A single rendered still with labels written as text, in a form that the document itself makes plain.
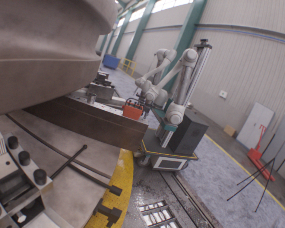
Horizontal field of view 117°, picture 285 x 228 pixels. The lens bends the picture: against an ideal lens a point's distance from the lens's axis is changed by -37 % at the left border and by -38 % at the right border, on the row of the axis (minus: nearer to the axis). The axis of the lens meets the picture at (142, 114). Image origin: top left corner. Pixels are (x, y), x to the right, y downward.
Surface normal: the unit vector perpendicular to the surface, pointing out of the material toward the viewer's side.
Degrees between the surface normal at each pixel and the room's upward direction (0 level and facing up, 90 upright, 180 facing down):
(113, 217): 90
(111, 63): 90
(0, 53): 32
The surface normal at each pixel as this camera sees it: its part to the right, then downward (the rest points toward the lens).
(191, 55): -0.16, 0.18
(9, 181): 0.88, 0.44
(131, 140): 0.04, 0.37
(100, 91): 0.39, 0.46
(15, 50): 0.84, -0.43
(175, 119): -0.21, 0.38
